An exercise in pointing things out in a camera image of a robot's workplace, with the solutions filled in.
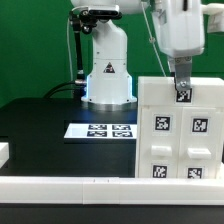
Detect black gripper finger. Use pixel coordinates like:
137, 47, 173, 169
167, 56, 175, 77
174, 56, 192, 91

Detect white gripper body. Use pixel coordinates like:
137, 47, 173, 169
151, 0, 205, 58

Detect white cabinet top block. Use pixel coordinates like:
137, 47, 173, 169
138, 77, 224, 108

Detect white cabinet body box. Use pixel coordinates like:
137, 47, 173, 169
135, 106, 224, 179

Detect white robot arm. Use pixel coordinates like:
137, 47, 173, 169
69, 0, 224, 110

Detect white base tag plate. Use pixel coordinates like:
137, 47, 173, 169
64, 123, 137, 140

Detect white L-shaped table fence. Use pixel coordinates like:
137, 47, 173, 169
0, 176, 224, 205

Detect white block at left edge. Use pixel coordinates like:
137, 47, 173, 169
0, 142, 9, 168

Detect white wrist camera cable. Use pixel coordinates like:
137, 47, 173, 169
139, 0, 168, 78

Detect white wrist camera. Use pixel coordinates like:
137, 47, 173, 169
202, 3, 224, 33

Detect black camera on stand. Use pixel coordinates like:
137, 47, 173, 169
81, 5, 122, 20

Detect black base cables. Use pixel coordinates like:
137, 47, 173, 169
43, 79, 88, 100

